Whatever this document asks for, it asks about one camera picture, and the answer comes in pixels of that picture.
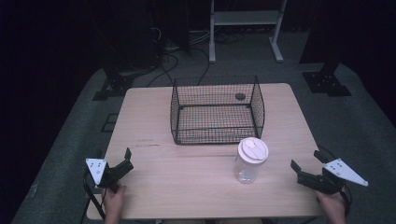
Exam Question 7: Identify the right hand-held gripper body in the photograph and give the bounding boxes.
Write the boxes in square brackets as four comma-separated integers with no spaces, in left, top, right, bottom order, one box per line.
[296,158,370,196]

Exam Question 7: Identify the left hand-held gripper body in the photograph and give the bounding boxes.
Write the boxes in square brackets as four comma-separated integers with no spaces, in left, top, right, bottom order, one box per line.
[85,157,126,193]

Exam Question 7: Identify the clear cup with white lid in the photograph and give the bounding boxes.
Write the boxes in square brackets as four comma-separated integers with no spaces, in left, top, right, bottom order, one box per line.
[233,136,270,185]

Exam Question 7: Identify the black wire basket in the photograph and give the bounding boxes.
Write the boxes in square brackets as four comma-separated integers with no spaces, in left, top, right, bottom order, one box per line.
[169,75,266,146]

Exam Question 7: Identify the person's right hand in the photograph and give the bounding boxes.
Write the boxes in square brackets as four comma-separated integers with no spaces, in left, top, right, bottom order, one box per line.
[315,188,347,224]

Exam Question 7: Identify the person's left hand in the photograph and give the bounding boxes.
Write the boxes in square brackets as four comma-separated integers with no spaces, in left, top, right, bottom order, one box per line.
[100,182,128,224]

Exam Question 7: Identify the black stand base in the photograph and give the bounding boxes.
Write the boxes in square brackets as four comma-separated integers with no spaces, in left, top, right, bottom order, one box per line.
[92,66,135,102]
[301,61,353,98]

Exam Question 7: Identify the white metal stand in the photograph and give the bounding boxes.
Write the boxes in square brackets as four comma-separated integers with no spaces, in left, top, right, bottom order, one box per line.
[208,0,288,64]

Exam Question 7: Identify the black floor cables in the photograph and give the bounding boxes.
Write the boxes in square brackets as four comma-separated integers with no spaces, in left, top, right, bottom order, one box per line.
[145,26,247,89]

